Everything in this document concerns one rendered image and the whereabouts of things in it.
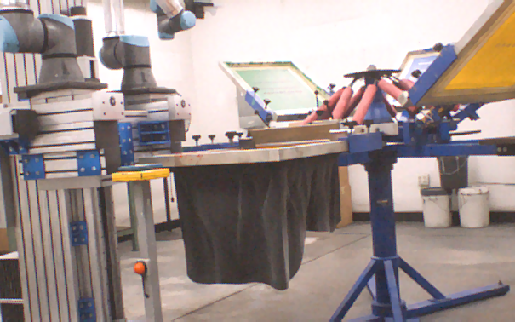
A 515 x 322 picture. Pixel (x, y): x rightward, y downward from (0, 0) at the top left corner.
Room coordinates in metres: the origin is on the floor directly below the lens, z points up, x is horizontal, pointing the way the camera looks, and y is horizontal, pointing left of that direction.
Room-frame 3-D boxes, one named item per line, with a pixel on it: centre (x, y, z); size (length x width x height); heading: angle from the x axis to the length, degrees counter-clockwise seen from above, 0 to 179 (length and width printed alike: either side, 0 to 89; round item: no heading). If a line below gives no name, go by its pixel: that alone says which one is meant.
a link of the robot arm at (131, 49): (2.64, 0.49, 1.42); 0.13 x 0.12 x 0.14; 45
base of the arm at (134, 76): (2.63, 0.49, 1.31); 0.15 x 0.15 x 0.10
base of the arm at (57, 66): (2.17, 0.66, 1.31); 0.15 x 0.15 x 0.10
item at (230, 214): (2.17, 0.14, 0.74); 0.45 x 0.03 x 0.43; 57
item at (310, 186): (2.26, -0.16, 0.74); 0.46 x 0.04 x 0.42; 147
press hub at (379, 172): (3.30, -0.59, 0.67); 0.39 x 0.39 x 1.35
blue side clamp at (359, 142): (2.47, -0.38, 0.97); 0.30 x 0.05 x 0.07; 147
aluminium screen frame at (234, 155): (2.42, -0.02, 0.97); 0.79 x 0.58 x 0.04; 147
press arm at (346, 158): (2.78, -0.25, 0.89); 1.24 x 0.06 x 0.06; 147
